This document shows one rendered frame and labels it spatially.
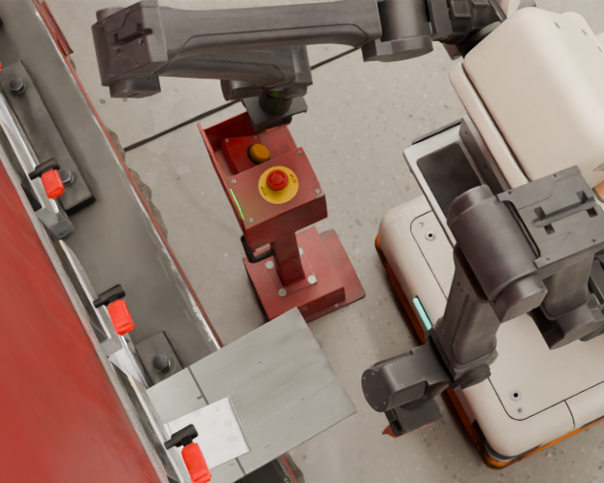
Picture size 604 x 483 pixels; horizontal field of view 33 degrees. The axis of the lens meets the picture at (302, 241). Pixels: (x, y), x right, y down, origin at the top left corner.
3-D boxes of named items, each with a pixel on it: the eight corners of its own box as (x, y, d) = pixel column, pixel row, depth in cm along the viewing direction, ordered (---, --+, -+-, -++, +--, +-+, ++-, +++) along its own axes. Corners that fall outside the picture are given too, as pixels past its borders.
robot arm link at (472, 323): (560, 281, 86) (499, 175, 90) (500, 309, 86) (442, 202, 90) (500, 379, 127) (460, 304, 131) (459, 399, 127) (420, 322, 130)
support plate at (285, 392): (357, 412, 147) (357, 411, 146) (196, 504, 144) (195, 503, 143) (296, 308, 152) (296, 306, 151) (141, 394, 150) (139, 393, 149)
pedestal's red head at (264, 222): (329, 218, 192) (324, 181, 175) (251, 251, 191) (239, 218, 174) (287, 130, 198) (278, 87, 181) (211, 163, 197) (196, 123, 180)
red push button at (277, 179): (293, 191, 182) (291, 183, 178) (272, 199, 181) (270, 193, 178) (284, 172, 183) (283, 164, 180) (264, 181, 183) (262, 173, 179)
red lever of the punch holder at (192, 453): (211, 469, 113) (191, 420, 121) (178, 488, 112) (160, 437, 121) (218, 479, 114) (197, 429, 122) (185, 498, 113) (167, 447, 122)
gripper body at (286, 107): (239, 100, 176) (243, 76, 169) (292, 83, 179) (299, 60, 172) (253, 130, 174) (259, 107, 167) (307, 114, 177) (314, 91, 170)
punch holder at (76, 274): (126, 352, 133) (93, 320, 117) (67, 383, 132) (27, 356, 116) (78, 257, 137) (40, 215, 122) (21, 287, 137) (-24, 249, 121)
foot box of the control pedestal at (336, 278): (366, 296, 255) (366, 283, 243) (275, 336, 253) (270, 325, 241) (334, 228, 261) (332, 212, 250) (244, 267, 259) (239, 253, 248)
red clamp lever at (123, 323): (133, 318, 119) (118, 280, 127) (102, 334, 119) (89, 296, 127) (140, 329, 120) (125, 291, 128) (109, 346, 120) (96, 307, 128)
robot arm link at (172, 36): (126, 75, 118) (110, -11, 118) (98, 99, 130) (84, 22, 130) (446, 45, 137) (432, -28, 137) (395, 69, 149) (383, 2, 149)
